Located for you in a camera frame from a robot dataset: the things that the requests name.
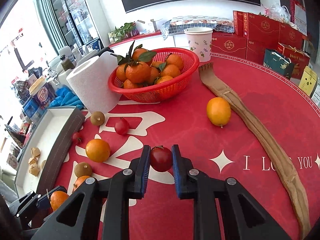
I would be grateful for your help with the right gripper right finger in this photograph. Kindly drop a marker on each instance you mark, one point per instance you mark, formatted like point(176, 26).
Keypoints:
point(223, 209)

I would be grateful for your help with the red patterned table mat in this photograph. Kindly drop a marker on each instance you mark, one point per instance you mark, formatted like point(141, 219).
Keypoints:
point(231, 151)

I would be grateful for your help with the floral paper cup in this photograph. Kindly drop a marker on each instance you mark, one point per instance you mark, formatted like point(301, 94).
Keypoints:
point(199, 41)

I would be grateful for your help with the red gift bag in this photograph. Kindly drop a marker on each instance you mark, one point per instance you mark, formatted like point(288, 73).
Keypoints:
point(299, 58)

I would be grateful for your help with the purple milk tea cup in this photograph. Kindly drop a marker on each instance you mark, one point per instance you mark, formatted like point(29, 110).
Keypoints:
point(42, 92)

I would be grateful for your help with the dark green gift bag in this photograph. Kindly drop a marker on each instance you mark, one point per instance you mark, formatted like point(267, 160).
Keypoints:
point(278, 63)

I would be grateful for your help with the blue rubber gloves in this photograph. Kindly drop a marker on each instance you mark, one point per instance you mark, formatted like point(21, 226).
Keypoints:
point(65, 97)

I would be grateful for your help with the wooden back scratcher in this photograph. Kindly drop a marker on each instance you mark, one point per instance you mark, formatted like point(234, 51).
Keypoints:
point(285, 169)

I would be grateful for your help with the dried husk fruit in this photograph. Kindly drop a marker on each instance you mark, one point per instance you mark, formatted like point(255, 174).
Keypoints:
point(35, 152)
point(34, 169)

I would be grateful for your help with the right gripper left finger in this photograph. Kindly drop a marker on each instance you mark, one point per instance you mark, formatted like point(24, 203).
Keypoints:
point(99, 206)

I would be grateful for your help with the white grey tray box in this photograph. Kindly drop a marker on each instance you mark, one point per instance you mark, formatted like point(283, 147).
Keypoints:
point(53, 137)

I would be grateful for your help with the white paper towel roll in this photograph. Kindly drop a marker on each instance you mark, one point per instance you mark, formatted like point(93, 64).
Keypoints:
point(89, 82)

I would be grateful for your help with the red plastic fruit basket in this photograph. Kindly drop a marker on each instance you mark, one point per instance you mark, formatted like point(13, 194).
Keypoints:
point(162, 91)

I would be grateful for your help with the orange mandarin with stem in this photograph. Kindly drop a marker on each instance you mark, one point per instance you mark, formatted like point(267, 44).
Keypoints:
point(57, 199)

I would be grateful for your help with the red gift box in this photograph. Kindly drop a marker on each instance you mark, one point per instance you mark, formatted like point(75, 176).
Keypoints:
point(265, 30)

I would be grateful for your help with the mandarins with leaves pile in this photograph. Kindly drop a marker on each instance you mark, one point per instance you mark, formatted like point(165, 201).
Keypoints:
point(138, 68)

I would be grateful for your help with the yellow orange lemon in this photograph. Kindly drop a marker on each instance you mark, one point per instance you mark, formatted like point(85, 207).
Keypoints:
point(218, 111)

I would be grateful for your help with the small red cherry tomato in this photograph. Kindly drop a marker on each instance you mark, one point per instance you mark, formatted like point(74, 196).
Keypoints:
point(76, 138)

